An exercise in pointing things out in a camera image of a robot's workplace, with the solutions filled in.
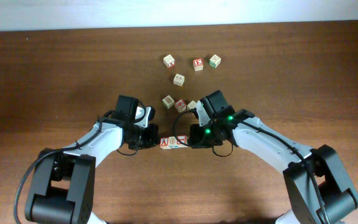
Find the wooden block blue side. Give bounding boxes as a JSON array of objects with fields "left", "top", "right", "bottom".
[{"left": 168, "top": 136, "right": 181, "bottom": 149}]

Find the wooden block red A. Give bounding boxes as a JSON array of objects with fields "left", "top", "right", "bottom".
[{"left": 160, "top": 138, "right": 170, "bottom": 149}]

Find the wooden block with I outline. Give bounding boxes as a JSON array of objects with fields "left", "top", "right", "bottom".
[{"left": 173, "top": 73, "right": 185, "bottom": 86}]

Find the wooden block red I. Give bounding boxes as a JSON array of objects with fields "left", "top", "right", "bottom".
[{"left": 177, "top": 135, "right": 188, "bottom": 147}]

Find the wooden block red G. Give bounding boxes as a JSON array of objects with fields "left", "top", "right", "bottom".
[{"left": 175, "top": 99, "right": 187, "bottom": 113}]

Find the wooden block red E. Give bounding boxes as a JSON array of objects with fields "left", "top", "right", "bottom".
[{"left": 193, "top": 58, "right": 204, "bottom": 72}]

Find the wooden block green B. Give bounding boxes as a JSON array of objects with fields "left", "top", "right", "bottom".
[{"left": 162, "top": 95, "right": 175, "bottom": 109}]

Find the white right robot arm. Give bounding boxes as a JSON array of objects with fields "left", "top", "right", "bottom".
[{"left": 189, "top": 94, "right": 358, "bottom": 223}]

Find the wooden block leaf picture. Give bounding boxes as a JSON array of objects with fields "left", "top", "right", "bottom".
[{"left": 163, "top": 54, "right": 175, "bottom": 68}]

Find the wooden block green letter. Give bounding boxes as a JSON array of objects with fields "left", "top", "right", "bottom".
[{"left": 209, "top": 54, "right": 222, "bottom": 68}]

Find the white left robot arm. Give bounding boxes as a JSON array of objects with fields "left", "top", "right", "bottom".
[{"left": 24, "top": 106, "right": 159, "bottom": 223}]

